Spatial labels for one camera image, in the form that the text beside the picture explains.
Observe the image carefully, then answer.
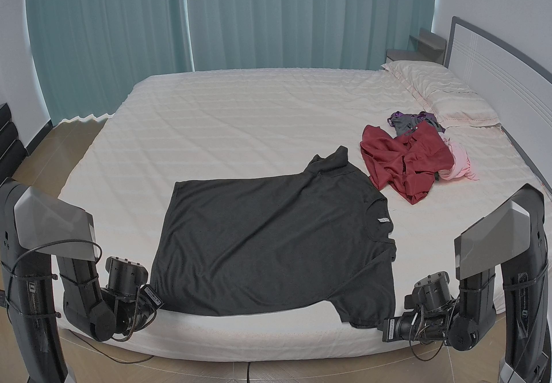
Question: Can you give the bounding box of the dark red shirt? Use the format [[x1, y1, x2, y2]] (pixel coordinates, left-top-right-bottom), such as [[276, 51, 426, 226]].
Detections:
[[360, 120, 455, 206]]

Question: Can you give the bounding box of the grey garment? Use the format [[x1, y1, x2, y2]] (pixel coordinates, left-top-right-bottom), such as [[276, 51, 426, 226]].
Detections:
[[390, 114, 447, 136]]

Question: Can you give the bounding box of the blue-green curtain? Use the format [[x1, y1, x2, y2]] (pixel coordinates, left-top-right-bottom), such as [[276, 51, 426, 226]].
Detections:
[[183, 0, 438, 71], [26, 0, 192, 123]]

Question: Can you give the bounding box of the black cable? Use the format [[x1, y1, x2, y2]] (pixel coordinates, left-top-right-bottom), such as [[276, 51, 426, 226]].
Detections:
[[73, 332, 252, 383]]

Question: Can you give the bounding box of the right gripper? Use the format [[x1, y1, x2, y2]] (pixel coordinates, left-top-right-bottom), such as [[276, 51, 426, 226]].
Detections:
[[382, 313, 426, 344]]

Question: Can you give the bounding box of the cream pillow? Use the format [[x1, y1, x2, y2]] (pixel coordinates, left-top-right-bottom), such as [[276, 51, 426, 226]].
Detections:
[[381, 60, 503, 128]]

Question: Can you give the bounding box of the pink garment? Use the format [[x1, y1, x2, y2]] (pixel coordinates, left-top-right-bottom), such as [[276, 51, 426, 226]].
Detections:
[[433, 135, 480, 182]]

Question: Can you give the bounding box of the grey bedside table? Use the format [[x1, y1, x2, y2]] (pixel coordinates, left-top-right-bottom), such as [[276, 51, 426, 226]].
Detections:
[[385, 27, 448, 67]]

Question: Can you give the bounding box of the black padded couch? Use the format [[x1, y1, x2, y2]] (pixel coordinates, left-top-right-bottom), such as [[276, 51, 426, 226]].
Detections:
[[0, 103, 27, 175]]

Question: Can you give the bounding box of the bed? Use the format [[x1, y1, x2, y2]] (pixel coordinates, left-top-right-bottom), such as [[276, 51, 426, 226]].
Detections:
[[11, 16, 552, 362]]

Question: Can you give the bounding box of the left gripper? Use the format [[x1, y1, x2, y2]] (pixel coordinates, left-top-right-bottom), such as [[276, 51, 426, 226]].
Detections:
[[122, 284, 163, 329]]

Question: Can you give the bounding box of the black T-shirt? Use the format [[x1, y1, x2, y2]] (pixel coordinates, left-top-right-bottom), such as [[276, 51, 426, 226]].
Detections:
[[149, 145, 397, 329]]

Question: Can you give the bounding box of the purple garment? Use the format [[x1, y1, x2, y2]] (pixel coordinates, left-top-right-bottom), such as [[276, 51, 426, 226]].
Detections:
[[387, 111, 436, 127]]

